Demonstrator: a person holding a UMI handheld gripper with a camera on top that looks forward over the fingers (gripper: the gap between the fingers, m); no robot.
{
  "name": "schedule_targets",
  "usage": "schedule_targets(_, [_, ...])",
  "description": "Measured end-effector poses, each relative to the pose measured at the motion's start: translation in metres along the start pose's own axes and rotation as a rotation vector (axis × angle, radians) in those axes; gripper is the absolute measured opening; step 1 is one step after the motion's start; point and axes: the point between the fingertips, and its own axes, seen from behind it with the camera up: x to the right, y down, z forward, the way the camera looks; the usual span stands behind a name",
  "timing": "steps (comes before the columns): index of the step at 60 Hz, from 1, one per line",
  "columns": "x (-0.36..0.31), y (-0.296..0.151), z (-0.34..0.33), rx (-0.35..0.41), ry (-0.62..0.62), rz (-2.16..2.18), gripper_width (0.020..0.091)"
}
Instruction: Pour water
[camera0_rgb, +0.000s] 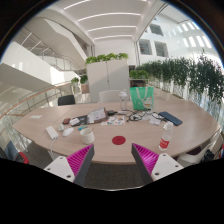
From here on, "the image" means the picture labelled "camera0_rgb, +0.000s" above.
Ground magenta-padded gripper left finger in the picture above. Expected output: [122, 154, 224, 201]
[43, 143, 96, 188]

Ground white computer mouse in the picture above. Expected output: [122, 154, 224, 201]
[62, 126, 75, 138]

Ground white tissue packet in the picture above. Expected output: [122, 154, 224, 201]
[148, 118, 162, 126]

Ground white paper card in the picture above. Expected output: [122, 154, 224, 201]
[69, 117, 81, 126]

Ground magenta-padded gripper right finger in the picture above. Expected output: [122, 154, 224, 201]
[130, 142, 185, 186]

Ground clear shaker bottle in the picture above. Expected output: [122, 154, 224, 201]
[118, 89, 129, 112]

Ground brown planter with plants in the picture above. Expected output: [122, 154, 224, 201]
[70, 74, 90, 94]

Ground open paper booklet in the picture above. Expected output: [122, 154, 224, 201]
[86, 107, 108, 124]

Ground white grid-pattern cup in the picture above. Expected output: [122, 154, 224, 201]
[79, 127, 96, 145]

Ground colourful leaflet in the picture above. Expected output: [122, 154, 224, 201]
[100, 115, 126, 127]

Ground white table-side chair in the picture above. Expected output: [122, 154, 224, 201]
[176, 133, 221, 168]

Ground glass railing wooden handrail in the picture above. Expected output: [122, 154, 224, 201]
[0, 83, 73, 134]

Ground green plants atop cabinet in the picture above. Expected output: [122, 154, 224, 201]
[84, 52, 130, 65]

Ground flat round red coaster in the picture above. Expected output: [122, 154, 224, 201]
[111, 135, 127, 146]

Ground group of ceiling lights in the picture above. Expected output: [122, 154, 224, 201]
[63, 0, 148, 41]

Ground white power strip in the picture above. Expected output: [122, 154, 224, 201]
[45, 125, 59, 140]

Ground black tablet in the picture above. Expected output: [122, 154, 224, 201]
[70, 114, 89, 127]

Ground green tote bag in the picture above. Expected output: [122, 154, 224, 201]
[129, 86, 155, 111]

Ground clear red-labelled water bottle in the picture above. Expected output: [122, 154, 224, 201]
[158, 121, 175, 152]

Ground black office chair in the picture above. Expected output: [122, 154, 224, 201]
[57, 94, 76, 107]

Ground white cabinet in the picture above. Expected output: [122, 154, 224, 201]
[86, 59, 131, 103]

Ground tangled black cables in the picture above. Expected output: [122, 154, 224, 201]
[125, 109, 158, 122]

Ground row of green hedge plants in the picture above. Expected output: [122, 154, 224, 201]
[135, 49, 224, 104]

